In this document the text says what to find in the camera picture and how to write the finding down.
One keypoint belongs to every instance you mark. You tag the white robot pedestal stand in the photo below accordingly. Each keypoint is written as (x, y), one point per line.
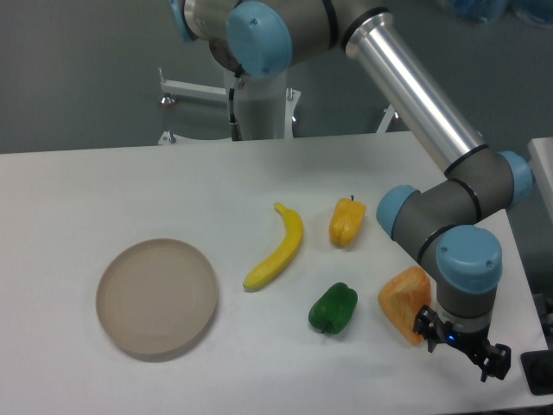
(257, 109)

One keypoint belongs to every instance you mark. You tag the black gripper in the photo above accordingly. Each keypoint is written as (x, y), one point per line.
(469, 335)

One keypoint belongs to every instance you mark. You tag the green bell pepper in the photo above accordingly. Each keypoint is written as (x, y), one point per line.
(331, 313)

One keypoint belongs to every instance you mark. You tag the orange yellow bread wedge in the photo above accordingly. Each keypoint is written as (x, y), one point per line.
(402, 297)

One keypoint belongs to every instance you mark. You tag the beige round plate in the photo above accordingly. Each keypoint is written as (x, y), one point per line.
(157, 299)

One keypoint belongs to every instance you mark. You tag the yellow bell pepper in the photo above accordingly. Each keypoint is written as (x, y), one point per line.
(346, 221)

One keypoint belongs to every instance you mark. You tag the yellow banana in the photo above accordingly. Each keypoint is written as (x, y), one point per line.
(273, 265)

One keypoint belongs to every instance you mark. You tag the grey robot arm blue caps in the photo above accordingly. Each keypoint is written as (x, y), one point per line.
(438, 228)

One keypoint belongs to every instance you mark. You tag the white side table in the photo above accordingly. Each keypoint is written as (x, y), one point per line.
(538, 169)

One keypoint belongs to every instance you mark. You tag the black device at table edge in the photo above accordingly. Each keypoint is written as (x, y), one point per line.
(537, 367)

